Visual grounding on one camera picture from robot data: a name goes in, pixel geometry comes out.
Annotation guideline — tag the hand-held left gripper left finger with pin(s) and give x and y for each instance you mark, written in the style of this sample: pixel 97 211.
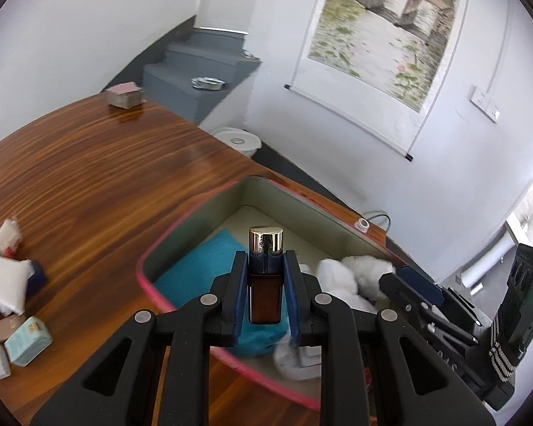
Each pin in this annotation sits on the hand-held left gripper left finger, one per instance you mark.
pixel 240 301

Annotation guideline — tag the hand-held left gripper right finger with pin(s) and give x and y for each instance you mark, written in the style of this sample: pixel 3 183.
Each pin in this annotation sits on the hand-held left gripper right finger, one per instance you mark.
pixel 293 301

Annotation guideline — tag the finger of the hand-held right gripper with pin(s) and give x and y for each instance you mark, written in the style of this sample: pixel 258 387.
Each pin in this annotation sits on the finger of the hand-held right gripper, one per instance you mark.
pixel 444 330
pixel 419 284

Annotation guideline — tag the brown bottle with gold cap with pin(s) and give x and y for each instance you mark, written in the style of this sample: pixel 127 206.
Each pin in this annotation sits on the brown bottle with gold cap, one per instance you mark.
pixel 264 293

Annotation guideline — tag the pink storage box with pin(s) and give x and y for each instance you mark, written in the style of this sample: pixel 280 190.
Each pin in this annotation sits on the pink storage box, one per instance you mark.
pixel 293 204

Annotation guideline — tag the wooden desktop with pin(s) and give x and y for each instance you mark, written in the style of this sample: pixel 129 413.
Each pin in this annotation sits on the wooden desktop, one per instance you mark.
pixel 115 173

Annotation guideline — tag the white grey sock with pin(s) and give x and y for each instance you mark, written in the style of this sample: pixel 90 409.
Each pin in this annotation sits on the white grey sock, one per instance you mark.
pixel 293 359

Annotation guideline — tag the teal towel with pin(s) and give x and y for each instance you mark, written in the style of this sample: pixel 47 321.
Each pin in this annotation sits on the teal towel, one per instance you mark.
pixel 191 270

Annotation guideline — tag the white fluffy bundle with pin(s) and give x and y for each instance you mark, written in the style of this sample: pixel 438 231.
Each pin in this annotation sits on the white fluffy bundle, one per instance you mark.
pixel 351 275

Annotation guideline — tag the white bucket lid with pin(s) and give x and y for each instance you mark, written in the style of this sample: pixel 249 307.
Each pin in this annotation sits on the white bucket lid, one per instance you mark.
pixel 237 140

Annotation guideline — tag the pale green box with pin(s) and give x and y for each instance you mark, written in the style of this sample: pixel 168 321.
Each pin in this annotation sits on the pale green box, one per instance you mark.
pixel 29 341

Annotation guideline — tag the foil tray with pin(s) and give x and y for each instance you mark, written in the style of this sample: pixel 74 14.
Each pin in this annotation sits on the foil tray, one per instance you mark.
pixel 208 83

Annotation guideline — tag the white tissue pack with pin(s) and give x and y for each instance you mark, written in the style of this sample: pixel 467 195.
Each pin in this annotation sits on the white tissue pack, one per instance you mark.
pixel 6 284

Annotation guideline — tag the pink-topped paper block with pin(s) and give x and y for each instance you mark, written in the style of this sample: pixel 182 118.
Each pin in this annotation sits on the pink-topped paper block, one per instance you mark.
pixel 124 95

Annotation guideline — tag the grey staircase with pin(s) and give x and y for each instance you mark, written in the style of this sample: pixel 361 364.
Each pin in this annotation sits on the grey staircase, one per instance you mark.
pixel 195 66

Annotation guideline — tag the beige pouch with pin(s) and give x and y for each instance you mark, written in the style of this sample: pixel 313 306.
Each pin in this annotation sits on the beige pouch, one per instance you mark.
pixel 0 330

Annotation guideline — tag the white wall socket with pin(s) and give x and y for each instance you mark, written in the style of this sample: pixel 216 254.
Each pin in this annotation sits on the white wall socket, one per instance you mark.
pixel 486 104

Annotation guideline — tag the landscape wall scroll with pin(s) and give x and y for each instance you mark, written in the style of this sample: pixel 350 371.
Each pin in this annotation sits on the landscape wall scroll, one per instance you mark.
pixel 382 31

